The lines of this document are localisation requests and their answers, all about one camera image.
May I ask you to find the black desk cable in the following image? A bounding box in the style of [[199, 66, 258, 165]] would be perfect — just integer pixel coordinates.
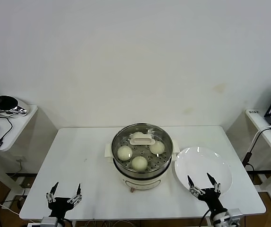
[[0, 113, 13, 143]]

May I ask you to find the right wrist camera black cable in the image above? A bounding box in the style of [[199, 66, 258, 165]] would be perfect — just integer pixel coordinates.
[[201, 209, 212, 227]]

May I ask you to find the steel perforated steamer basket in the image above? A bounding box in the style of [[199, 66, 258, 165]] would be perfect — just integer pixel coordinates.
[[111, 122, 175, 179]]

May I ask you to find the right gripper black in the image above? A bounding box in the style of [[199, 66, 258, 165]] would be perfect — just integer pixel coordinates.
[[187, 172, 228, 214]]

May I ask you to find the white round plate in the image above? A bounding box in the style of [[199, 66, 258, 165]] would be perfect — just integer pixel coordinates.
[[172, 146, 234, 197]]

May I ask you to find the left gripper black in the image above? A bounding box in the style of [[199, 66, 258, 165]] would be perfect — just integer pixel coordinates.
[[45, 182, 82, 218]]

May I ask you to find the left wrist camera silver box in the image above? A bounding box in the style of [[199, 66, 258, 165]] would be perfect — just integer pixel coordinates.
[[40, 217, 58, 227]]

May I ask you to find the glass lid with cream handle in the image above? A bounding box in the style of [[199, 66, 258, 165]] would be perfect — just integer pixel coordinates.
[[112, 123, 174, 171]]

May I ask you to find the white laptop cable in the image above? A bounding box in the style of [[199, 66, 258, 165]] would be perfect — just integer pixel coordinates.
[[242, 125, 271, 166]]

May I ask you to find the cream electric cooking pot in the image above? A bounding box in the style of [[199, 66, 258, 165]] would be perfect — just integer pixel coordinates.
[[104, 141, 181, 193]]

